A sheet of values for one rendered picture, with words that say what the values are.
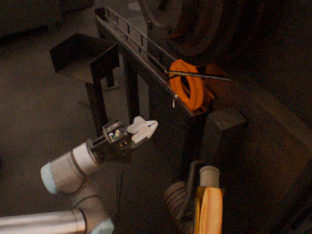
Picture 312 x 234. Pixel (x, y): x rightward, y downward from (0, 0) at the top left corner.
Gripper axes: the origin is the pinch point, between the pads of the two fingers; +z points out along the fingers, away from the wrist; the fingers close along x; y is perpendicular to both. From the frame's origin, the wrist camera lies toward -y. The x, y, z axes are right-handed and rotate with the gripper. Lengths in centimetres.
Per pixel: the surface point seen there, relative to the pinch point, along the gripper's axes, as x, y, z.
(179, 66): 15.3, 2.7, 18.2
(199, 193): -23.9, -5.2, 1.0
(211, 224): -35.1, 3.8, -1.4
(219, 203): -32.1, 3.8, 2.5
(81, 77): 56, -10, -16
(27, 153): 77, -55, -76
